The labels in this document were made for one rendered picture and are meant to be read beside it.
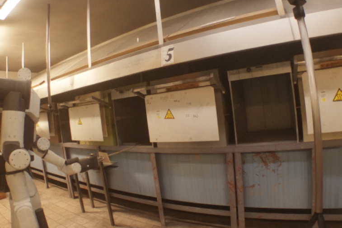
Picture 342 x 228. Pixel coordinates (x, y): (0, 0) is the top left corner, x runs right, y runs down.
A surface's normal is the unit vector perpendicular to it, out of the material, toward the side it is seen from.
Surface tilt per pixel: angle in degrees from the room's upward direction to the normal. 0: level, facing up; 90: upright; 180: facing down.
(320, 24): 80
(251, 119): 90
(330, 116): 90
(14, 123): 86
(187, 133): 90
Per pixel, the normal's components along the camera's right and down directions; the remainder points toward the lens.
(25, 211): 0.66, -0.18
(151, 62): -0.47, -0.16
